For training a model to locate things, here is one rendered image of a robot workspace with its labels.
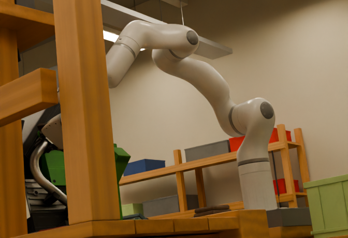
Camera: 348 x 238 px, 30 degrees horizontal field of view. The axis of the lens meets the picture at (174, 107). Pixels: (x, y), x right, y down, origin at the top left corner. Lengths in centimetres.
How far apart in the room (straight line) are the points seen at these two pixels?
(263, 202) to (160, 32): 71
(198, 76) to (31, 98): 85
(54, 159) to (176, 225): 71
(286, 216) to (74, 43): 101
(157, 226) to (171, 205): 652
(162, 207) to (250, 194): 593
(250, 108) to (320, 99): 552
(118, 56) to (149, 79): 715
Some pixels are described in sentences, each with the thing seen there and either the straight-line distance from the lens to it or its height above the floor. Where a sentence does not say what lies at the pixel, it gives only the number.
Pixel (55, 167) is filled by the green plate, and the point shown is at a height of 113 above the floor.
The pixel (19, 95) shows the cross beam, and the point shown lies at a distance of 172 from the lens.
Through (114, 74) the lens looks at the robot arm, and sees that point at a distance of 214.
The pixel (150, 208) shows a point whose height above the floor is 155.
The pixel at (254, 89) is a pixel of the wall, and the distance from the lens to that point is 832.
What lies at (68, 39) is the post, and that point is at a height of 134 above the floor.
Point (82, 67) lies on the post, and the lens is 161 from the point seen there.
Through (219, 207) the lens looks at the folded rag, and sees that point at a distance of 205.
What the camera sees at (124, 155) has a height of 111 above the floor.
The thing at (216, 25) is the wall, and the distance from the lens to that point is 882.
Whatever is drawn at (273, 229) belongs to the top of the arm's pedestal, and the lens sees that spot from 223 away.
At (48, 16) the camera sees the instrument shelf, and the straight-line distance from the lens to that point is 201.
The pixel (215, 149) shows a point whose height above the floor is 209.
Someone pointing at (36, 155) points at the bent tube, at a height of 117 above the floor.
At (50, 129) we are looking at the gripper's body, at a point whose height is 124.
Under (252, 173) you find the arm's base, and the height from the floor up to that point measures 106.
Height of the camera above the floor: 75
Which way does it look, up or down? 14 degrees up
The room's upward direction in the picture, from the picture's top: 7 degrees counter-clockwise
